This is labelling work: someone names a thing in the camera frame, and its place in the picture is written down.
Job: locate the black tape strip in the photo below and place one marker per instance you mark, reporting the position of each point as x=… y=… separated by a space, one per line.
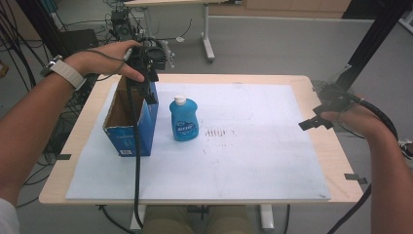
x=355 y=178
x=64 y=156

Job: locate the person's leg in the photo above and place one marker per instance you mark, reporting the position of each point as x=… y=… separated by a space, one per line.
x=227 y=219
x=165 y=219

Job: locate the blue bottle with white cap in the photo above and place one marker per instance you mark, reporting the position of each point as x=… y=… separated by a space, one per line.
x=184 y=122

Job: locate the person's right hand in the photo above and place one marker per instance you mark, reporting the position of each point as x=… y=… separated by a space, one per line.
x=357 y=118

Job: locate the black metal frame post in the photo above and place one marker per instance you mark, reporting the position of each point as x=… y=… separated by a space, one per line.
x=367 y=42
x=42 y=26

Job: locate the white table leg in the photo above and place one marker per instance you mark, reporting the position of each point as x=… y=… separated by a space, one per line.
x=136 y=216
x=267 y=217

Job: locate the blue cardboard box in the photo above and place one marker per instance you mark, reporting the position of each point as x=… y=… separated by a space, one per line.
x=136 y=136

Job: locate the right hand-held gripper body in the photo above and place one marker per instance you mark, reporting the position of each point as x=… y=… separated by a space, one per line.
x=334 y=97

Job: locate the black equipment on stand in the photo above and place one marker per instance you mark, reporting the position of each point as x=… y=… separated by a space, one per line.
x=121 y=24

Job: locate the person's shoe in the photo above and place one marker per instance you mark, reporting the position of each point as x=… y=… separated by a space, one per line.
x=406 y=148

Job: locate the person's left leg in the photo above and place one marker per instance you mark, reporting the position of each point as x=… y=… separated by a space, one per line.
x=165 y=219

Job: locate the white shirt sleeve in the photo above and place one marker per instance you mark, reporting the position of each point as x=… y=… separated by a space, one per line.
x=8 y=217

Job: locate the person's right leg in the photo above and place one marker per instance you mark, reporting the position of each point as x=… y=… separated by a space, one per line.
x=227 y=219

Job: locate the person's left hand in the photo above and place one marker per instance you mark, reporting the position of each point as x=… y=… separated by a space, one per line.
x=97 y=60

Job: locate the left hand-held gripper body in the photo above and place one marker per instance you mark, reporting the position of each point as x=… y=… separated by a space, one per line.
x=151 y=55

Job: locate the background table with white leg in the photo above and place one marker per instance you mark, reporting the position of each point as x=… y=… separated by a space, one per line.
x=207 y=39

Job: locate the white paper sheet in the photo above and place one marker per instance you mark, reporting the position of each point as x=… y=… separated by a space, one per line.
x=233 y=162

